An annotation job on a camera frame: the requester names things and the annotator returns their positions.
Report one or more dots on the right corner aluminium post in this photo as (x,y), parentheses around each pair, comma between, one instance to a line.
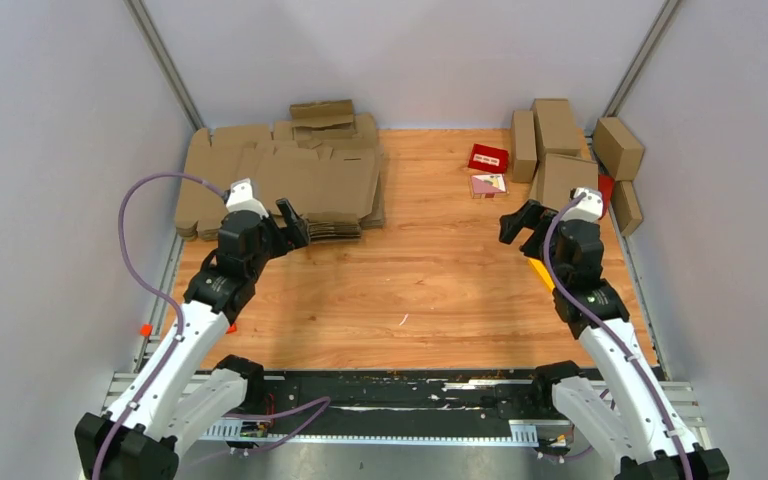
(644,53)

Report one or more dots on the red object behind boxes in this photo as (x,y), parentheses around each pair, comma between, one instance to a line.
(605,186)

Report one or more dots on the corner aluminium post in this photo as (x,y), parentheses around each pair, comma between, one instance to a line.
(164,60)
(644,53)

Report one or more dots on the stack of flat cardboard sheets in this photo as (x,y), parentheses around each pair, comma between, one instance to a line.
(335,184)

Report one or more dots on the pink tangram puzzle card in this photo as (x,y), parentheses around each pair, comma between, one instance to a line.
(489,185)

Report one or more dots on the far right cardboard box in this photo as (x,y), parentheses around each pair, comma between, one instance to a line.
(619,151)

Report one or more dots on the rear leaning cardboard box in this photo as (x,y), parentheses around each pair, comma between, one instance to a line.
(555,127)

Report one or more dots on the low right cardboard box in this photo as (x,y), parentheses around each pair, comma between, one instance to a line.
(626,207)

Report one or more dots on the red card box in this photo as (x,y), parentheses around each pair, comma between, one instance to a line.
(488,159)

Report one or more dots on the front flat cardboard box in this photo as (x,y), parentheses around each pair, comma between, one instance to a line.
(557,176)

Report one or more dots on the yellow plastic triangle frame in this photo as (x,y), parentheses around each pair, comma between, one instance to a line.
(542,273)

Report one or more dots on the left corner aluminium post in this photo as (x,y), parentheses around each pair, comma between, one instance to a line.
(164,60)

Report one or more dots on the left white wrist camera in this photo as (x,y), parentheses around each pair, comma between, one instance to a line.
(241,197)

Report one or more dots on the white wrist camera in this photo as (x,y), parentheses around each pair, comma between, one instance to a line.
(586,205)
(241,197)

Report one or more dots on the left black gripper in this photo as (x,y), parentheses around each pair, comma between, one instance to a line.
(298,228)

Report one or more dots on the small folded cardboard pieces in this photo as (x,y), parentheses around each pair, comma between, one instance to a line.
(333,119)

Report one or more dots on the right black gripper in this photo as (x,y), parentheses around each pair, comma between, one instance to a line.
(529,215)

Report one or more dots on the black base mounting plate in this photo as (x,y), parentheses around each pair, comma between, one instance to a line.
(387,404)

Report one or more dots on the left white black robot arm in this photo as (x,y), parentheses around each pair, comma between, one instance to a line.
(147,431)

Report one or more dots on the aluminium frame rail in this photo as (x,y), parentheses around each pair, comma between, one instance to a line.
(234,430)

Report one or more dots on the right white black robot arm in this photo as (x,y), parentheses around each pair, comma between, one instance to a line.
(641,434)

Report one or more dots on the upright narrow cardboard box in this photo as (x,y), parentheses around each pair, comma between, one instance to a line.
(524,158)

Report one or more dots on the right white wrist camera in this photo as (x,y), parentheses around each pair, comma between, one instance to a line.
(586,205)

